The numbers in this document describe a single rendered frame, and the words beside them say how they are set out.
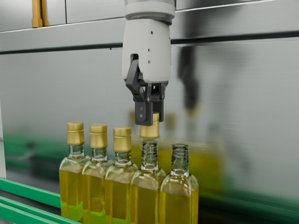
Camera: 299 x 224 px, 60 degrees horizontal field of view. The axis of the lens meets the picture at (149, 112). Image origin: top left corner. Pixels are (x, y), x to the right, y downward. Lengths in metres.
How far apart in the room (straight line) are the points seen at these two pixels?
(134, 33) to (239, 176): 0.34
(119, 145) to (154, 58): 0.17
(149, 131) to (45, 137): 0.49
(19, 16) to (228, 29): 0.63
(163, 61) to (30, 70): 0.53
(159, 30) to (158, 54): 0.04
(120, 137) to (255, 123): 0.26
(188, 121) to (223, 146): 0.09
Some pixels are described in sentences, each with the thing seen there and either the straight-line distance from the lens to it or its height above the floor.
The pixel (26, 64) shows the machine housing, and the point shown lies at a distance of 0.90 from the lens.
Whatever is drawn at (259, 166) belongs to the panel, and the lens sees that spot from 0.55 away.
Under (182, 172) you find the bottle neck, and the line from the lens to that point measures 0.45.
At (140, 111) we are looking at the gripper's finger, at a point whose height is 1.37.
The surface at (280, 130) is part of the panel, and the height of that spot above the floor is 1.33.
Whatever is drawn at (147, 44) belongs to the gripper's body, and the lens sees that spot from 0.41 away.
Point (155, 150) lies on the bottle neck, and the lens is 0.46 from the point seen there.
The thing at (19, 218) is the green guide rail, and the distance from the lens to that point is 0.67.
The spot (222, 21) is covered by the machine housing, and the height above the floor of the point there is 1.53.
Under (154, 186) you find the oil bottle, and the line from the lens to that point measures 0.46.
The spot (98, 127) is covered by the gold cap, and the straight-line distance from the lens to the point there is 0.51.
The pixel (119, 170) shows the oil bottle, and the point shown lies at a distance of 0.49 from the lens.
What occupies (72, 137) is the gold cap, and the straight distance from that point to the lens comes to 0.55.
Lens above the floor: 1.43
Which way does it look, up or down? 8 degrees down
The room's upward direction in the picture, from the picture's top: straight up
